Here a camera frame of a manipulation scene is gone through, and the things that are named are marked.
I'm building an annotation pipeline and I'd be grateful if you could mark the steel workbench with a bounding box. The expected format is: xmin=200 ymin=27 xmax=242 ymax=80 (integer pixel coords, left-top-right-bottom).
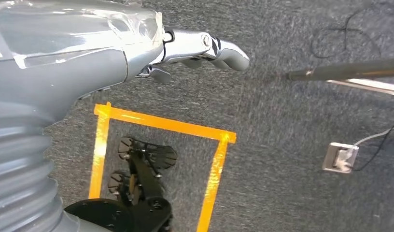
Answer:
xmin=286 ymin=57 xmax=394 ymax=97

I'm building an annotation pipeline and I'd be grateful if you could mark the yellow floor tape square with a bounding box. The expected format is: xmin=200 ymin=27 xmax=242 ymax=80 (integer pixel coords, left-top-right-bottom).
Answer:
xmin=87 ymin=101 xmax=237 ymax=232

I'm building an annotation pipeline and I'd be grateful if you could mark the silver floor socket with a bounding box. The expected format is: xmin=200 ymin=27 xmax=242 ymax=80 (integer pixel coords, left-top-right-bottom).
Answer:
xmin=322 ymin=142 xmax=360 ymax=175

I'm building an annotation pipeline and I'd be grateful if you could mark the thin black cable loop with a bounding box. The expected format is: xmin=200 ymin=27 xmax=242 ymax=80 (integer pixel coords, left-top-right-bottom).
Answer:
xmin=310 ymin=4 xmax=382 ymax=60

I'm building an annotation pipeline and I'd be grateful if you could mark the black robot foot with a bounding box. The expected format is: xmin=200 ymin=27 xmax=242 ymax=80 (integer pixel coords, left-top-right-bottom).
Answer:
xmin=64 ymin=136 xmax=179 ymax=232

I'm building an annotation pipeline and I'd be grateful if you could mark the white cable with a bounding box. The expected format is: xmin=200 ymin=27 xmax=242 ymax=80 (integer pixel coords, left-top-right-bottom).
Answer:
xmin=353 ymin=120 xmax=394 ymax=148

